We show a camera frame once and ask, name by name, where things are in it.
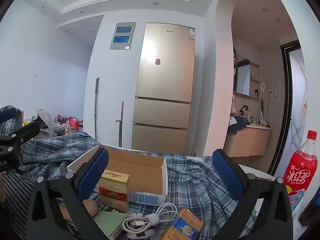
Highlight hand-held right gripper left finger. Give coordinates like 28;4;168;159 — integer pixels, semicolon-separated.
26;147;110;240

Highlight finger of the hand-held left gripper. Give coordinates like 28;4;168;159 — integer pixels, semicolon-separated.
0;121;41;146
0;110;23;126

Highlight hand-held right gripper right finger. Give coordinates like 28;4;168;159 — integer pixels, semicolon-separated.
212;149;293;240

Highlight red cigarette pack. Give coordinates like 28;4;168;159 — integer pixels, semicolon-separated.
97;170;130;211

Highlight beige oval hand warmer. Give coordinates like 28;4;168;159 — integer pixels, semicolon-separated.
83;200;98;218

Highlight cardboard box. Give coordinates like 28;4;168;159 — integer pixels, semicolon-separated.
67;145;168;205

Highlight gold blue cigarette pack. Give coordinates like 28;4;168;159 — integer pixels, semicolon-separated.
160;208;205;240

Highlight grey plastic bag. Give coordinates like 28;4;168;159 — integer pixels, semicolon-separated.
37;107;66;136

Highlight blue plaid cloth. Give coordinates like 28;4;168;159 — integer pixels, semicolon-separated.
0;105;258;240

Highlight wooden vanity cabinet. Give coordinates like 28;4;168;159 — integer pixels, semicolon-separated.
224;124;272;158

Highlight red plastic bags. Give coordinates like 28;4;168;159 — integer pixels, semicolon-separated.
57;115;80;130

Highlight green flat packet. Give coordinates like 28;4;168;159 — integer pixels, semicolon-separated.
92;210;129;239

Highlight dark blue clothes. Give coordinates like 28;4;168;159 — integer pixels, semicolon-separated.
229;116;250;134

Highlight light blue packet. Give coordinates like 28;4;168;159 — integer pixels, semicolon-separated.
289;190;305;209

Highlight red iced tea bottle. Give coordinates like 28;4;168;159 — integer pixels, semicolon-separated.
282;130;318;197

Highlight dark drink bottle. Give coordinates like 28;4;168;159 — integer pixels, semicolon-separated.
299;185;320;227

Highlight bathroom mirror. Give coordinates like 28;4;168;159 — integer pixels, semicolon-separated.
236;59;251;95

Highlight flower print glass door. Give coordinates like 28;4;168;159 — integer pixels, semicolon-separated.
290;47;308;155

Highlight gold refrigerator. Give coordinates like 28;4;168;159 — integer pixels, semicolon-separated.
131;22;196;155

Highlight white charging cable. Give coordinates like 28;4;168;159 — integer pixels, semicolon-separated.
122;202;178;233

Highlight silver mop handle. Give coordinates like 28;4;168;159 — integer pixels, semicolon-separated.
94;77;100;140

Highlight black door frame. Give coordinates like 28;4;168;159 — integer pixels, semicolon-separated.
271;40;302;173

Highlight wall shelf niche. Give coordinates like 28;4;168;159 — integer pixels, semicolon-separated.
250;62;260;98

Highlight grey wall panel box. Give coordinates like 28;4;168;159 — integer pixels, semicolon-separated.
110;22;137;50

